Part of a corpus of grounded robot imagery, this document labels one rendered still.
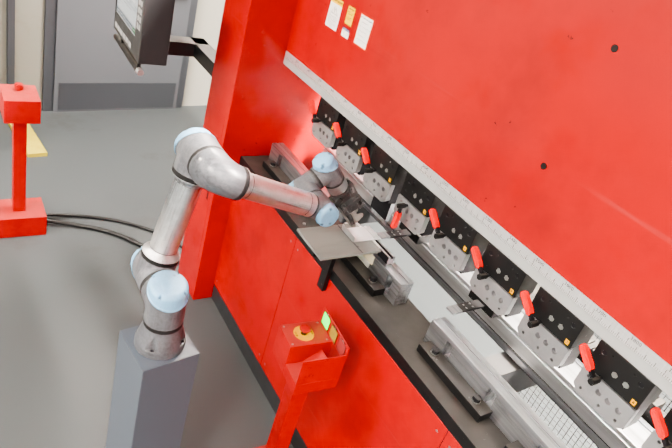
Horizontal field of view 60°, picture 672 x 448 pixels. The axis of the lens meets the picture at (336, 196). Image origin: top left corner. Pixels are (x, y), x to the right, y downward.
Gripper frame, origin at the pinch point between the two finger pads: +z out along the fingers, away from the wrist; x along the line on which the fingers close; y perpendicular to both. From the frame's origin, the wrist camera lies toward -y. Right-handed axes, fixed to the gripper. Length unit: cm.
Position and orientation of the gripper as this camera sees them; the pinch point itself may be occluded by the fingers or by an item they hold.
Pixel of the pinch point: (351, 225)
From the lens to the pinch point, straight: 214.7
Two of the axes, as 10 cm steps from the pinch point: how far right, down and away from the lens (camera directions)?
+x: -5.0, -5.3, 6.8
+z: 3.3, 6.1, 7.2
